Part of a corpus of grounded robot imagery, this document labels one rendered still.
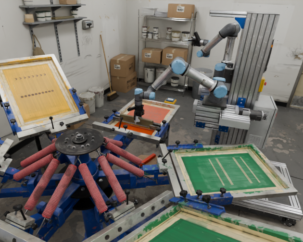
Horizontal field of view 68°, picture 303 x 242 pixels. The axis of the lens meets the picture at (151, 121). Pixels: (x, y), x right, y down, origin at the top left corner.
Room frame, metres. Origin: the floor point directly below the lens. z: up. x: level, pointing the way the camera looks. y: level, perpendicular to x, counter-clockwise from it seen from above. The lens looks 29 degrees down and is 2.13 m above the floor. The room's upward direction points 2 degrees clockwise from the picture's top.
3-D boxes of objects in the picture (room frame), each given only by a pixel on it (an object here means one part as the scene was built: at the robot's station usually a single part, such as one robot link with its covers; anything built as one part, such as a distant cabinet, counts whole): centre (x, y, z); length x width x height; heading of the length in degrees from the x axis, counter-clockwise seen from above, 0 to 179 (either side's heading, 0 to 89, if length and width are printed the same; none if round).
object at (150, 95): (1.96, 0.03, 1.30); 0.11 x 0.11 x 0.08; 83
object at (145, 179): (1.27, -0.16, 0.90); 1.24 x 0.06 x 0.06; 99
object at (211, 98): (2.00, -0.61, 1.31); 0.15 x 0.15 x 0.10
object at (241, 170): (1.32, -0.44, 1.05); 1.08 x 0.61 x 0.23; 99
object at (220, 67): (2.48, -0.75, 1.42); 0.13 x 0.12 x 0.14; 139
